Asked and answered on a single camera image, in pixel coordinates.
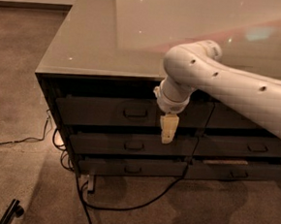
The black metal bar object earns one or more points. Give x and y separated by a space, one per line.
14 210

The dark drawer cabinet glass top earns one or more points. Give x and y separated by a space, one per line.
115 49

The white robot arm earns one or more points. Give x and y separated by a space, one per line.
196 66

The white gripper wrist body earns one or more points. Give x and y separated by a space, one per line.
168 104

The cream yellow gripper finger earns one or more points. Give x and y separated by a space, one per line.
169 124

